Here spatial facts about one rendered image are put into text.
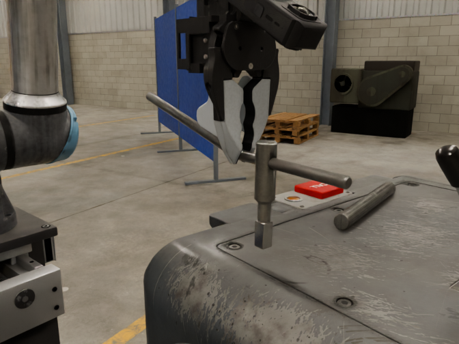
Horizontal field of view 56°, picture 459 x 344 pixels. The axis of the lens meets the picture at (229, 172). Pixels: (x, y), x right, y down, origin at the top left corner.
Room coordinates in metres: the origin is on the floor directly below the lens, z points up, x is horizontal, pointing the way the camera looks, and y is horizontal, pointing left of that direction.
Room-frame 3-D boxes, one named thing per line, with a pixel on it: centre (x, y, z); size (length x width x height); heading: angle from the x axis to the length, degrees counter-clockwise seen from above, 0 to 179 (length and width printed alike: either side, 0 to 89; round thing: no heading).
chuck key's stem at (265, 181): (0.43, -0.04, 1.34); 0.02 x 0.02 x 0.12
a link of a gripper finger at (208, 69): (0.44, 0.00, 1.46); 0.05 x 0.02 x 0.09; 131
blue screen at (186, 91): (7.16, 0.83, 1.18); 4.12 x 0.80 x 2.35; 19
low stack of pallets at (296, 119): (8.48, -1.19, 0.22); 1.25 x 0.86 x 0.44; 150
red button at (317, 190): (0.70, -0.15, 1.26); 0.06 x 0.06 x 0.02; 40
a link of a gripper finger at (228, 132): (0.46, 0.01, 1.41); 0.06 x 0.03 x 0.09; 41
